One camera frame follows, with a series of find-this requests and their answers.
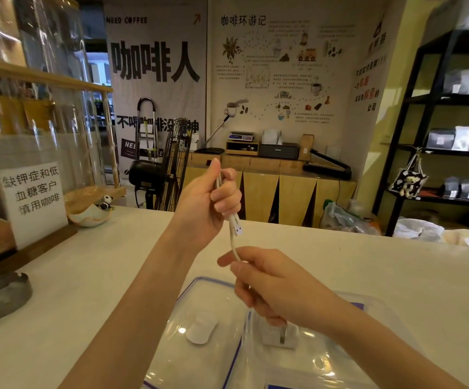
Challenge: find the person's left hand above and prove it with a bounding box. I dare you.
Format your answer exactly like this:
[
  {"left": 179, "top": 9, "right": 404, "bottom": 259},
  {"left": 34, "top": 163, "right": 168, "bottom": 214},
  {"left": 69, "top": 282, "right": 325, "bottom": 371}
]
[{"left": 169, "top": 158, "right": 243, "bottom": 254}]

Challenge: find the person's right hand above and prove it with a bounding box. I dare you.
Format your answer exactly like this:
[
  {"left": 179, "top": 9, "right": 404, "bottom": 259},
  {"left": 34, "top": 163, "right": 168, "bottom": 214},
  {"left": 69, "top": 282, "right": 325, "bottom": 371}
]
[{"left": 217, "top": 246, "right": 341, "bottom": 333}]

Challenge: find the white charging cable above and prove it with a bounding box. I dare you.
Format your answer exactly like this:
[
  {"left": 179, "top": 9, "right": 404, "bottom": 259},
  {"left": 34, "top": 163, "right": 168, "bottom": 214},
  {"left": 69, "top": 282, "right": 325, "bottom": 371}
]
[{"left": 216, "top": 174, "right": 244, "bottom": 264}]

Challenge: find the person's left forearm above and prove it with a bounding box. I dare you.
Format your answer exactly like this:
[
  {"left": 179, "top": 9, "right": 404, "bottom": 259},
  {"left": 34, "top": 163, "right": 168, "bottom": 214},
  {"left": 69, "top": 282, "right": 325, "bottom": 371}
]
[{"left": 58, "top": 229, "right": 203, "bottom": 389}]

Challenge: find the person's right forearm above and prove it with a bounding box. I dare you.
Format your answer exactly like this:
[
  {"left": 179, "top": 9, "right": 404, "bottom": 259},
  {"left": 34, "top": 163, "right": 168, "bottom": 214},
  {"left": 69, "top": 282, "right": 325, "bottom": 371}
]
[{"left": 323, "top": 296, "right": 469, "bottom": 389}]

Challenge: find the small wooden shelf box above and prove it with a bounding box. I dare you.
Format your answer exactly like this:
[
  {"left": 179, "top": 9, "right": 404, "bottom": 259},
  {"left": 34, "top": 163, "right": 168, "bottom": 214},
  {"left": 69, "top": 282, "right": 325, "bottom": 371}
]
[{"left": 225, "top": 139, "right": 259, "bottom": 156}]

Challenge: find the black standing fan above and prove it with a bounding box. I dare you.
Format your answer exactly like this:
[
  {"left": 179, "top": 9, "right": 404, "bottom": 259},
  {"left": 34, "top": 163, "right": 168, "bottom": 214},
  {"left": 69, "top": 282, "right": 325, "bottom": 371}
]
[{"left": 128, "top": 117, "right": 193, "bottom": 213}]

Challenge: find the wooden cabinet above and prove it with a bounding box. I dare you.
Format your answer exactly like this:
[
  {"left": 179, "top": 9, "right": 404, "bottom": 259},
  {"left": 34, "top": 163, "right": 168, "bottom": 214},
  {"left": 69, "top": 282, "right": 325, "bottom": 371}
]
[{"left": 182, "top": 152, "right": 358, "bottom": 228}]

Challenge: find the white oval sticker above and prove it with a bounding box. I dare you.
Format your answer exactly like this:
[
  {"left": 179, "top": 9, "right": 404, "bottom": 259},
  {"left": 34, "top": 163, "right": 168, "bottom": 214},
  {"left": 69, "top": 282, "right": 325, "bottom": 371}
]
[{"left": 186, "top": 312, "right": 219, "bottom": 345}]

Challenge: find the white power adapter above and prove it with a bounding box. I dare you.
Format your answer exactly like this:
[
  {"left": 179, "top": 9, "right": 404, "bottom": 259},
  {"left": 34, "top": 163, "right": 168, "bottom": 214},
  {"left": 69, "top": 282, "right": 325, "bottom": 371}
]
[{"left": 259, "top": 317, "right": 301, "bottom": 350}]

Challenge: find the metal step ladder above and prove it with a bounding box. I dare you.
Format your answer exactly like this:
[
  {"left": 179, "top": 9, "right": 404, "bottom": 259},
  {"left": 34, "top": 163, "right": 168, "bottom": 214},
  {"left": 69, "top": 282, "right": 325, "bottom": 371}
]
[{"left": 135, "top": 97, "right": 159, "bottom": 162}]

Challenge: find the brown cardboard box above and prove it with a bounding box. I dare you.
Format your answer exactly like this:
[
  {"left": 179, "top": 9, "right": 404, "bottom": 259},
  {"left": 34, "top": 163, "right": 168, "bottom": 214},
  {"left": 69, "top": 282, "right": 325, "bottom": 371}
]
[{"left": 298, "top": 134, "right": 315, "bottom": 162}]

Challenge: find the clear plastic container lid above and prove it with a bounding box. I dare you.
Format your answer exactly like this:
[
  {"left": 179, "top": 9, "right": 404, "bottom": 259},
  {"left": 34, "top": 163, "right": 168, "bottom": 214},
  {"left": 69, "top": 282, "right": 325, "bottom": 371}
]
[{"left": 142, "top": 275, "right": 252, "bottom": 389}]

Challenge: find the black sealing machine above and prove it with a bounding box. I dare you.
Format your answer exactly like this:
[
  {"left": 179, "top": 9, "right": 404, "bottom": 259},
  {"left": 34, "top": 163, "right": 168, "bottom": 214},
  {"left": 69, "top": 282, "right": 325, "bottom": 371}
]
[{"left": 302, "top": 149, "right": 353, "bottom": 181}]

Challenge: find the clear plastic bag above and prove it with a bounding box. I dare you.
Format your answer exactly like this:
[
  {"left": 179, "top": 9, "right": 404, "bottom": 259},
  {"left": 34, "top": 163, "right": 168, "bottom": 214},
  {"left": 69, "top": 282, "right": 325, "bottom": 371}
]
[{"left": 320, "top": 200, "right": 382, "bottom": 236}]

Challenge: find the clear plastic container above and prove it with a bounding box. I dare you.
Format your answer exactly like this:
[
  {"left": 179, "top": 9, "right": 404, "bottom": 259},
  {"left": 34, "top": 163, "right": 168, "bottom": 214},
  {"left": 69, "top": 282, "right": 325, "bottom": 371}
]
[{"left": 238, "top": 291, "right": 423, "bottom": 389}]

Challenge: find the cracked eggshell ceramic bowl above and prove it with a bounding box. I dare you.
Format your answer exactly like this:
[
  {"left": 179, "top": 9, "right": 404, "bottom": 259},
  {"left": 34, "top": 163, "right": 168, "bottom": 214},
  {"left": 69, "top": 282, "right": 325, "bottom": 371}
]
[{"left": 66, "top": 200, "right": 113, "bottom": 228}]

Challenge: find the white plastic bag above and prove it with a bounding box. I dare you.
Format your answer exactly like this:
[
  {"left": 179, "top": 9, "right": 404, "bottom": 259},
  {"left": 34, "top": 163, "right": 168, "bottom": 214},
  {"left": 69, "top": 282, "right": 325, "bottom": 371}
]
[{"left": 392, "top": 216, "right": 446, "bottom": 243}]

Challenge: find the tote bag with bear toy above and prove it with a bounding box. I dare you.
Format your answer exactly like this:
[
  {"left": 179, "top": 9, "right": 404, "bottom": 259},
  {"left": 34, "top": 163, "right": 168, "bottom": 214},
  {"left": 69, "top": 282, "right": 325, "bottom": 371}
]
[{"left": 388, "top": 153, "right": 430, "bottom": 199}]

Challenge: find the white paper sign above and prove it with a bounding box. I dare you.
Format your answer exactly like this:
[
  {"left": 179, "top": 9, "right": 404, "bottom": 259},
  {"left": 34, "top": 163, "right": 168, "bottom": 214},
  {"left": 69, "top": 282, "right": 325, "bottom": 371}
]
[{"left": 0, "top": 162, "right": 69, "bottom": 250}]

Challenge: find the glass display case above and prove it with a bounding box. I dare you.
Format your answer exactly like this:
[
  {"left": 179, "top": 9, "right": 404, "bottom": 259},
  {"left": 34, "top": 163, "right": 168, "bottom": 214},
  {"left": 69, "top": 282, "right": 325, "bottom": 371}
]
[{"left": 0, "top": 0, "right": 126, "bottom": 264}]

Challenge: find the black metal shelf rack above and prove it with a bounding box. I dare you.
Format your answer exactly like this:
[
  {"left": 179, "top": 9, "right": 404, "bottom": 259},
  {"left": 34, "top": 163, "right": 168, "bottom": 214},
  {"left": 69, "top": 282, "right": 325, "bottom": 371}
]
[{"left": 371, "top": 27, "right": 469, "bottom": 238}]

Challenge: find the dark coffee bag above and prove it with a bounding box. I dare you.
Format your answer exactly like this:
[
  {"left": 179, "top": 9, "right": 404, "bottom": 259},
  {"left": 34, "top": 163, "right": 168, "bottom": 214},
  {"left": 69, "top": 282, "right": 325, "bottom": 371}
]
[{"left": 426, "top": 128, "right": 456, "bottom": 150}]

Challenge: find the white coffee bag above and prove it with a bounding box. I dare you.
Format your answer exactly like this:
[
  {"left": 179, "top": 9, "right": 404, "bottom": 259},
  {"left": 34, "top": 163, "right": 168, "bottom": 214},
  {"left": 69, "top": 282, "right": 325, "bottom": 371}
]
[{"left": 452, "top": 126, "right": 469, "bottom": 152}]

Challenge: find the black lettered wall banner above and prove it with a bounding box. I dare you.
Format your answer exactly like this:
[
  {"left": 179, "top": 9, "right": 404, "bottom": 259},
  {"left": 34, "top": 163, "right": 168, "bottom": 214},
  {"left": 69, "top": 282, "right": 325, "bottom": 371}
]
[{"left": 104, "top": 0, "right": 208, "bottom": 180}]

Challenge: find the illustrated coffee wall poster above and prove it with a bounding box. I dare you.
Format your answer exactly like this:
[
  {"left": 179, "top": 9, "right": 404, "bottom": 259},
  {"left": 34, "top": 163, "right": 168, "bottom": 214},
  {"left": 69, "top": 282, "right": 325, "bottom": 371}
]
[{"left": 208, "top": 0, "right": 405, "bottom": 158}]

